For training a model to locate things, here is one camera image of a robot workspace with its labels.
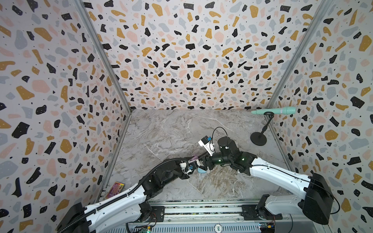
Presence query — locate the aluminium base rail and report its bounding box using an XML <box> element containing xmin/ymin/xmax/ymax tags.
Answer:
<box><xmin>84</xmin><ymin>199</ymin><xmax>330</xmax><ymax>233</ymax></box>

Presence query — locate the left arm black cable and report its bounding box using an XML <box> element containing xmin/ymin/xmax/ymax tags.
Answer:
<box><xmin>58</xmin><ymin>157</ymin><xmax>190</xmax><ymax>233</ymax></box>

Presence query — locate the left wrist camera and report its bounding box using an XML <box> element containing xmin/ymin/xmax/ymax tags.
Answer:
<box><xmin>179</xmin><ymin>162</ymin><xmax>195</xmax><ymax>174</ymax></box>

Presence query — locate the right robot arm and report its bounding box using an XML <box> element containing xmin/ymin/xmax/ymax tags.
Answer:
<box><xmin>198</xmin><ymin>136</ymin><xmax>335</xmax><ymax>225</ymax></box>

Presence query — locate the colourful packet at wall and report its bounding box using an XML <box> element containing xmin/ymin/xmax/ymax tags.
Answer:
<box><xmin>105</xmin><ymin>182</ymin><xmax>125</xmax><ymax>199</ymax></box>

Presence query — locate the blue earbud charging case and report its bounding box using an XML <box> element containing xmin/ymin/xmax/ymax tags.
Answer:
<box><xmin>197</xmin><ymin>167</ymin><xmax>207</xmax><ymax>174</ymax></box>

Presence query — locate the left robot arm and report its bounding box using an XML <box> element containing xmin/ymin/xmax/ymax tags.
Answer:
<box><xmin>56</xmin><ymin>158</ymin><xmax>201</xmax><ymax>233</ymax></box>

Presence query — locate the mint green microphone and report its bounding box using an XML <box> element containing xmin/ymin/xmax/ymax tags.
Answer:
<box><xmin>251</xmin><ymin>106</ymin><xmax>297</xmax><ymax>115</ymax></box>

